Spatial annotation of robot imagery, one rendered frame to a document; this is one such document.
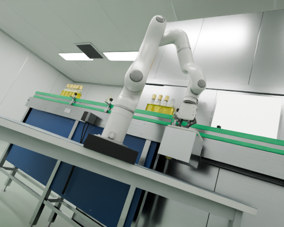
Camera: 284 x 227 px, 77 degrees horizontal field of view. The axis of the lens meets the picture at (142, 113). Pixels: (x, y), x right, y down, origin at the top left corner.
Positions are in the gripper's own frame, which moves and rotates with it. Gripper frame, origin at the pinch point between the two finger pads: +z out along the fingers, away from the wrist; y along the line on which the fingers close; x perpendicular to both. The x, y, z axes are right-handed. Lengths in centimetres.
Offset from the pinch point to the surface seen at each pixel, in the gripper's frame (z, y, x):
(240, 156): 4.0, -30.3, -20.0
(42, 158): 51, 122, -15
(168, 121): -6.3, 15.2, -13.4
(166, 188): 33.1, -2.2, 5.0
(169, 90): -43, 33, -39
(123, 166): 29.7, 15.2, 22.4
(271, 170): 7, -45, -20
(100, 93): -154, 430, -344
